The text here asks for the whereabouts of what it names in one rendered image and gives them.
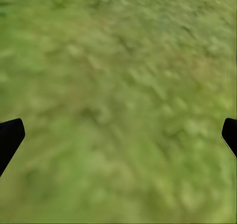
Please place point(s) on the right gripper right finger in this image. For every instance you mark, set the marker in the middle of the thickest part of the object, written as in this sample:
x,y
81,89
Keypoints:
x,y
229,133

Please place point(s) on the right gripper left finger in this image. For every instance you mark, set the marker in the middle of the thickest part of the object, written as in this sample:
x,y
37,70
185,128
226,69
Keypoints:
x,y
11,135

